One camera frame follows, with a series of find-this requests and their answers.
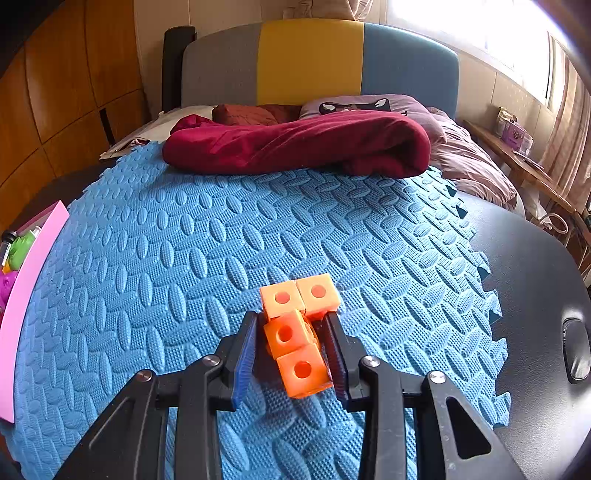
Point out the blue foam mat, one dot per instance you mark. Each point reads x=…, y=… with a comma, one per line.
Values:
x=184, y=254

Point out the orange cube block toy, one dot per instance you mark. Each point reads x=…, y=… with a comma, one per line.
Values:
x=300, y=369

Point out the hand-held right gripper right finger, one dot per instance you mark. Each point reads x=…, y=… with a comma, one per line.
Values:
x=337, y=364

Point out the wooden wardrobe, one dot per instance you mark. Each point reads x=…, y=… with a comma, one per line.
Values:
x=69, y=92

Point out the black rolled mat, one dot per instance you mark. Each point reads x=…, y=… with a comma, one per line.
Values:
x=178, y=69

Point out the grey yellow blue headboard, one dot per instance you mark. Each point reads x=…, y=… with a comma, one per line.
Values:
x=304, y=60

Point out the pink patterned curtain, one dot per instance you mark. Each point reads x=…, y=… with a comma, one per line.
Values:
x=572, y=129
x=332, y=9

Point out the pink bedding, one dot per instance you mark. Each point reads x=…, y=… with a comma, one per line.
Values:
x=475, y=170

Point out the purple box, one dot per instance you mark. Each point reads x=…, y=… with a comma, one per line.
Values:
x=516, y=131

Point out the light green plastic toy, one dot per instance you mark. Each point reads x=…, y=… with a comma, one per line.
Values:
x=21, y=247

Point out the window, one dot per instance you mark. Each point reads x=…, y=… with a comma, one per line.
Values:
x=485, y=37

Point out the maroon garment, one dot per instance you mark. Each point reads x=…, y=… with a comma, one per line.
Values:
x=300, y=143

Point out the pink cardboard box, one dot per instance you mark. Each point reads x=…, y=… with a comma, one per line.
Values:
x=32, y=295

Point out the wooden shelf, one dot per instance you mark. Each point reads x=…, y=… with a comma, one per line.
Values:
x=521, y=170

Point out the black round table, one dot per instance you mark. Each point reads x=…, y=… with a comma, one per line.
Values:
x=531, y=277

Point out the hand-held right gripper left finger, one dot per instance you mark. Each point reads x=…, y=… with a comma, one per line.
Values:
x=244, y=364

